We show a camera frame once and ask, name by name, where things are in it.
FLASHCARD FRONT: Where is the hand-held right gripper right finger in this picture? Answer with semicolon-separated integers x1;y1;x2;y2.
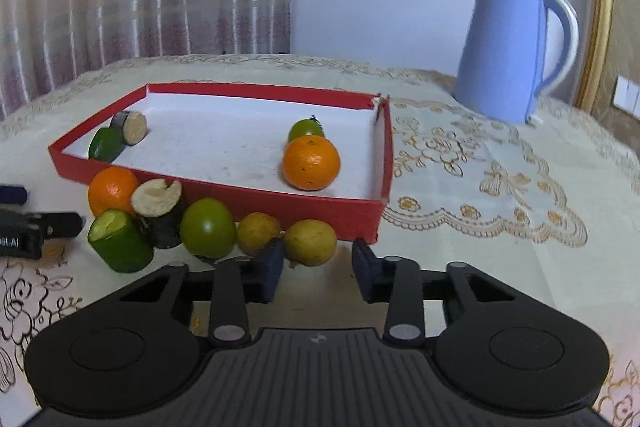
351;239;523;349

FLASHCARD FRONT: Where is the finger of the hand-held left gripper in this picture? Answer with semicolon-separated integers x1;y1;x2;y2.
0;185;30;206
27;212;84;241

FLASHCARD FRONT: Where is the orange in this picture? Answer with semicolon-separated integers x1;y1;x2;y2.
88;167;141;218
282;135;341;192

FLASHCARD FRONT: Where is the green tomato with stem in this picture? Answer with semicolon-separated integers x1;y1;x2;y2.
287;115;326;144

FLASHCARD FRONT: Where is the red cardboard box tray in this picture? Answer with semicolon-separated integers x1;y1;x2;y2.
47;83;394;244

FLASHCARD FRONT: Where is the blue electric kettle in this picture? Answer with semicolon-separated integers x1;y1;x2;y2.
452;0;580;125

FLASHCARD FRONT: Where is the bitten green cucumber piece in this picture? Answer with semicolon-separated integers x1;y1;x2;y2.
87;209;155;274

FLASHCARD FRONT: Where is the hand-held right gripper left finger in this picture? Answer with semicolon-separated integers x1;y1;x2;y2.
117;238;287;348

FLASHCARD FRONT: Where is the white wall switch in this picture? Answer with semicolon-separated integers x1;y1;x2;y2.
614;76;640;112

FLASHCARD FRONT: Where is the small yellow citrus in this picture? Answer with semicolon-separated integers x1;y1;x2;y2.
283;219;338;268
236;212;282;257

